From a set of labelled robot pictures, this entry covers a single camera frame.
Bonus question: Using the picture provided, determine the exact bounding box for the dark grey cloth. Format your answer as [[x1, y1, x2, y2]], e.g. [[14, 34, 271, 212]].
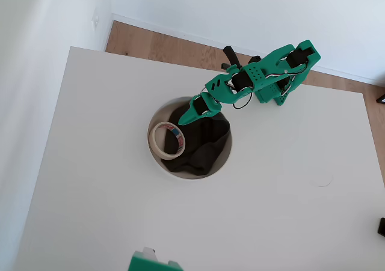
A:
[[161, 100, 232, 176]]

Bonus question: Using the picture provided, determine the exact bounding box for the green camera stand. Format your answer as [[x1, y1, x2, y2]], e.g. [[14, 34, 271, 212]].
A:
[[128, 246, 184, 271]]

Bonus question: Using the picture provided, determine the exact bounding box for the white baseboard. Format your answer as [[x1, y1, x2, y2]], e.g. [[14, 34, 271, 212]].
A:
[[102, 12, 385, 87]]

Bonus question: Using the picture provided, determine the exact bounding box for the black table clamp with handle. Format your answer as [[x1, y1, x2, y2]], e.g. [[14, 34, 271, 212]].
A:
[[221, 45, 262, 73]]

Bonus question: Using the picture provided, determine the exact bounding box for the thin black servo cable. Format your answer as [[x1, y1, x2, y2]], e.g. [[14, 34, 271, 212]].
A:
[[233, 89, 254, 110]]

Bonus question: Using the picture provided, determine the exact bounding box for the white round bowl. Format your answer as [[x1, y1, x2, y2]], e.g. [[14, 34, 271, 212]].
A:
[[147, 96, 233, 181]]

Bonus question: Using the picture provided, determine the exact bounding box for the beige masking tape roll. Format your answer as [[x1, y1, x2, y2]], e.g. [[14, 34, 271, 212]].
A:
[[149, 121, 186, 160]]

